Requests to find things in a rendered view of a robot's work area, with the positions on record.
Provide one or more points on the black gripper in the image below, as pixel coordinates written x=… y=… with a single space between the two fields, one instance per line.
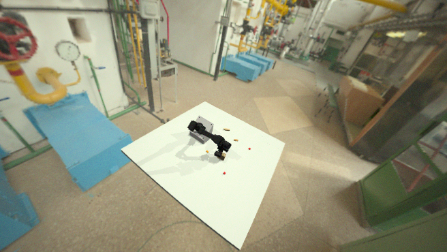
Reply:
x=219 y=152

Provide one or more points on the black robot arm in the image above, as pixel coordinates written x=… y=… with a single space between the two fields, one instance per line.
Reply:
x=218 y=139

